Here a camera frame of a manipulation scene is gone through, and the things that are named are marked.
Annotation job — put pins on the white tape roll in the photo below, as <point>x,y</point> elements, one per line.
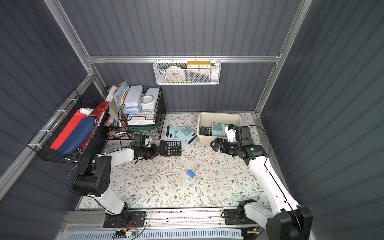
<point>174,73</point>

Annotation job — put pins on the white tape dispenser box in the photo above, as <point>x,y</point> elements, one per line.
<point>149,100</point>

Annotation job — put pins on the yellow clock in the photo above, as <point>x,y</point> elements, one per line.
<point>199,65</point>

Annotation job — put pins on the teal calculator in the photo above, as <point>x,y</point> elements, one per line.
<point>187,135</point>
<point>170,132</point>

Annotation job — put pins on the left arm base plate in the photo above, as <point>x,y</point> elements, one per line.
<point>136,219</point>

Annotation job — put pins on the red folder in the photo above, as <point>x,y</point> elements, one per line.
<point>98,112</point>

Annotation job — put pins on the white pencil case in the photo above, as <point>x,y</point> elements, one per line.
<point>133,96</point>

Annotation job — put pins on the white wire wall basket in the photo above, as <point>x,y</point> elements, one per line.
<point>193,76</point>

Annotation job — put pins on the black calculator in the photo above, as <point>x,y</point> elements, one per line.
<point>170,148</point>
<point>205,131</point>

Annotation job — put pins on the floral table mat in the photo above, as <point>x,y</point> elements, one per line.
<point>220,181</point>

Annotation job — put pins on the small circuit board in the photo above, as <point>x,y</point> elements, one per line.
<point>126,234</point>

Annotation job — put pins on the colourful books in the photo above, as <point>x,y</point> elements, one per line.
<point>116,97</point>

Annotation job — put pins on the beige plastic storage box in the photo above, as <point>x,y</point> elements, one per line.
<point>206,120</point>

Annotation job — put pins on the blue pencil pouch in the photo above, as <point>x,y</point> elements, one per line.
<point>81,132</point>

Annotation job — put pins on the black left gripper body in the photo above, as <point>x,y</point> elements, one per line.
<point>153,150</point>

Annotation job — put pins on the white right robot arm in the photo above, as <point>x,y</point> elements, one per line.
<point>286,219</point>

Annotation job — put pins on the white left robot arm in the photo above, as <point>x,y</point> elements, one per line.
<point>93,177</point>

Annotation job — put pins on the blue binder clip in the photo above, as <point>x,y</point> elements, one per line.
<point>192,172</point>

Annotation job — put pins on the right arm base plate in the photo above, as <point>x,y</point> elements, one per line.
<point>234,217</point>

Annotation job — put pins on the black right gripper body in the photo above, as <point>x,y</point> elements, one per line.
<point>227,147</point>

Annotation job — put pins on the black calculator back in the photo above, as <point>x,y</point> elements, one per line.
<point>170,148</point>

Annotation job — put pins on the teal calculator face down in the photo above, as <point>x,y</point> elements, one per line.
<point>219,130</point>

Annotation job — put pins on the black wire side basket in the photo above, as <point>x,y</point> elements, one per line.
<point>42,141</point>

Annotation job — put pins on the black wire desk organizer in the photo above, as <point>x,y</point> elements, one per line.
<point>135,120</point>

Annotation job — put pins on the black calculator front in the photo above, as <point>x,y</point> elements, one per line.
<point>205,131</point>

